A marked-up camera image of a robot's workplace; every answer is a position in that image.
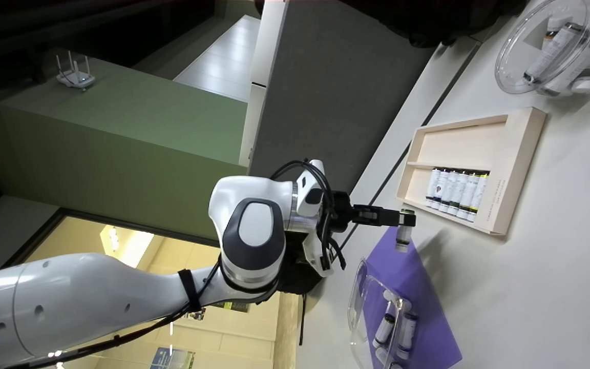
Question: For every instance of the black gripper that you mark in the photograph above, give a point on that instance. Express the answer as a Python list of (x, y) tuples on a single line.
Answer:
[(345, 214)]

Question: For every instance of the small white bottle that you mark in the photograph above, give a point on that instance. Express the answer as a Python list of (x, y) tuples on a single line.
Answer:
[(405, 238)]

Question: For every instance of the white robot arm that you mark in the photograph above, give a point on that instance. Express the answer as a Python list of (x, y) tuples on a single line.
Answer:
[(276, 234)]

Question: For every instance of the row of bottles in tray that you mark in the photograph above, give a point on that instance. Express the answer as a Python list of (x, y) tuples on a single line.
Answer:
[(455, 190)]

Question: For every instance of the wooden tray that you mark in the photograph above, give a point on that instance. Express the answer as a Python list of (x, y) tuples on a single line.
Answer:
[(501, 144)]

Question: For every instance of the large white bottle front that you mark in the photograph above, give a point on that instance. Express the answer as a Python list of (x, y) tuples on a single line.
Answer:
[(406, 331)]

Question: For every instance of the white bottle with black cap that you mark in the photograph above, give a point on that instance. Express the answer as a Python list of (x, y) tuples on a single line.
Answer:
[(383, 331)]

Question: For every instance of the purple mat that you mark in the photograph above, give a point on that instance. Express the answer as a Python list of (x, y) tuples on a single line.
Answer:
[(435, 344)]

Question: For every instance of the clear plastic container on mat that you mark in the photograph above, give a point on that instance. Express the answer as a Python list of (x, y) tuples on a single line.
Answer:
[(370, 302)]

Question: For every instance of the grey desk partition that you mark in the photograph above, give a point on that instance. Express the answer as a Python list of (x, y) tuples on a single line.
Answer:
[(326, 82)]

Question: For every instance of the clear plastic bowl with bottles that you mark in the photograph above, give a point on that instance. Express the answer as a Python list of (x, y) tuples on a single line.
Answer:
[(547, 50)]

